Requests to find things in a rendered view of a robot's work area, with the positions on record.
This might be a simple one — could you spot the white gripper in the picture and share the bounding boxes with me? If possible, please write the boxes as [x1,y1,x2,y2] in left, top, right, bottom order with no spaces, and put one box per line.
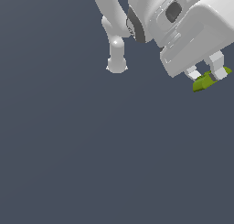
[159,0,234,81]

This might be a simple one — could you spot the green block object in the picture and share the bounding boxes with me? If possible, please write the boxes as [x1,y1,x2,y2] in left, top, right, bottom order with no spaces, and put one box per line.
[192,66,233,93]

